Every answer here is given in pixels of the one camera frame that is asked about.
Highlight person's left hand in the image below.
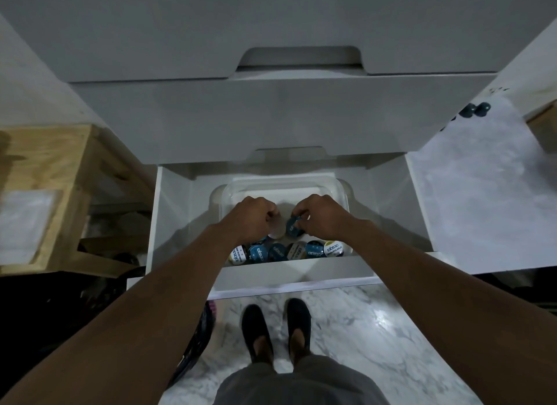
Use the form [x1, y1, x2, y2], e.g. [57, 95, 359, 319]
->
[217, 196, 280, 247]

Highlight person's right hand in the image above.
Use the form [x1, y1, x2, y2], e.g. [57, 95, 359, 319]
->
[290, 193, 371, 247]

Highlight teal capsule blue lid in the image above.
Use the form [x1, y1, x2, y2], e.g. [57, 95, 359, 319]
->
[285, 215, 306, 238]

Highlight row of lidded capsules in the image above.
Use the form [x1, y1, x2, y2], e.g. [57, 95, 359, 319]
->
[228, 239, 345, 266]

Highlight cluster of dark teal capsules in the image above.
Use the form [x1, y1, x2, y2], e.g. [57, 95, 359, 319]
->
[439, 101, 493, 132]

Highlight person's left forearm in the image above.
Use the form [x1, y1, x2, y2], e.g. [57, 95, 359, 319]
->
[0, 224, 262, 405]

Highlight person's right forearm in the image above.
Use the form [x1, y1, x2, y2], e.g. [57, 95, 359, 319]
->
[343, 224, 557, 405]

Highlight person's black right shoe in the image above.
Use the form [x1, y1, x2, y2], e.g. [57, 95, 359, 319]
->
[285, 298, 313, 357]

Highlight person's black shoe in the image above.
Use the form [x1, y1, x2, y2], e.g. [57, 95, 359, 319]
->
[240, 303, 275, 366]
[285, 298, 313, 357]

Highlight person's black left shoe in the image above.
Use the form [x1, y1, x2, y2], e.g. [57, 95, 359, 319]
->
[240, 303, 275, 366]

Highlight white drawer cabinet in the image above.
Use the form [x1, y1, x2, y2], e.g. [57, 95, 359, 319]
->
[0, 0, 557, 166]

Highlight person's right leg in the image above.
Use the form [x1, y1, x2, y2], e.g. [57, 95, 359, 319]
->
[290, 328, 310, 359]

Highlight person's leg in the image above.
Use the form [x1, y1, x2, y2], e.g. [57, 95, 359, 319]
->
[290, 328, 310, 359]
[252, 335, 274, 366]

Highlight person's left leg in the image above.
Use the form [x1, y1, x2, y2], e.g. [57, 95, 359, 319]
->
[252, 335, 274, 366]

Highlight person's grey shorts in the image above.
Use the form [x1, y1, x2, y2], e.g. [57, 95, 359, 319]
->
[214, 353, 390, 405]

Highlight clear plastic tray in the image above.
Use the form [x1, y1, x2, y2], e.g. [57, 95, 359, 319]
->
[208, 173, 356, 258]

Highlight black plastic bag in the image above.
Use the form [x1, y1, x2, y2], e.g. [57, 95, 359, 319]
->
[167, 301, 217, 386]

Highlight white marble table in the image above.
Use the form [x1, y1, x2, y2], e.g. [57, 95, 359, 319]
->
[126, 95, 557, 301]

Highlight brown wooden side table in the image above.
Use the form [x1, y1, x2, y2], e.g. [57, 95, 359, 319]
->
[0, 124, 155, 279]

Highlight white plastic sheet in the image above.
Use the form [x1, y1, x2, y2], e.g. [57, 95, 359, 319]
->
[0, 189, 63, 266]

